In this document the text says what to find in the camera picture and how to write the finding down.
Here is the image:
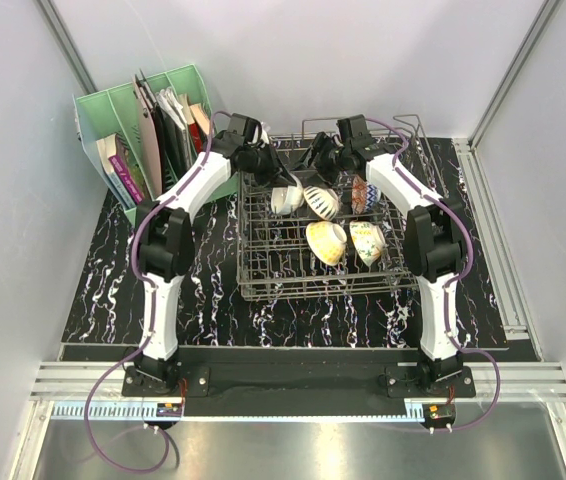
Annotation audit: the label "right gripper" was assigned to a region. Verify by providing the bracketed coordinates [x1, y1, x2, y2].
[290, 133, 350, 191]

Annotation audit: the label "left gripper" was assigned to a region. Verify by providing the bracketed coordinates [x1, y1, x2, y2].
[243, 141, 294, 189]

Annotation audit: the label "plain white bowl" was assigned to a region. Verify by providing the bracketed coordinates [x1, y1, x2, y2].
[270, 186, 304, 216]

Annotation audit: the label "white bowl black stripes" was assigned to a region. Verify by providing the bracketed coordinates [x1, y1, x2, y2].
[303, 186, 340, 221]

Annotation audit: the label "blue zigzag pattern bowl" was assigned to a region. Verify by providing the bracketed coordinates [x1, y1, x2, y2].
[351, 175, 380, 215]

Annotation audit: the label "grey wire dish rack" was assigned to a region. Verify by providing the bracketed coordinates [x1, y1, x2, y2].
[237, 115, 466, 301]

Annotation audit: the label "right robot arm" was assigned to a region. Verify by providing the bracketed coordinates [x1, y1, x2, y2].
[300, 115, 474, 397]

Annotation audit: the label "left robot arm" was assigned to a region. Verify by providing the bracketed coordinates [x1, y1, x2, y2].
[124, 113, 296, 396]

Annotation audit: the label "yellow checked bowl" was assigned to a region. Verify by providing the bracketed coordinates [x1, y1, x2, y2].
[306, 221, 347, 266]

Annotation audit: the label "green floral bowl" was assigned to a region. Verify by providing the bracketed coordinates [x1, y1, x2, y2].
[349, 221, 386, 267]

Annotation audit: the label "red book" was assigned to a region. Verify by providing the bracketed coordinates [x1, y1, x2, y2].
[183, 103, 210, 154]

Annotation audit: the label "white papers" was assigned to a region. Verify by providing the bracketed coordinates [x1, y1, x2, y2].
[156, 87, 187, 129]

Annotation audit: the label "pink folder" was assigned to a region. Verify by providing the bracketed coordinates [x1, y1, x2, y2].
[133, 75, 163, 198]

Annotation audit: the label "green file organizer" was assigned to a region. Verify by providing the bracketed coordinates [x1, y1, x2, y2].
[74, 64, 212, 224]

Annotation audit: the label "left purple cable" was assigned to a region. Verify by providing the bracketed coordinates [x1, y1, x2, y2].
[83, 110, 237, 474]

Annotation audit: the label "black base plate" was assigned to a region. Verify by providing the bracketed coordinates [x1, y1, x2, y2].
[122, 347, 476, 420]

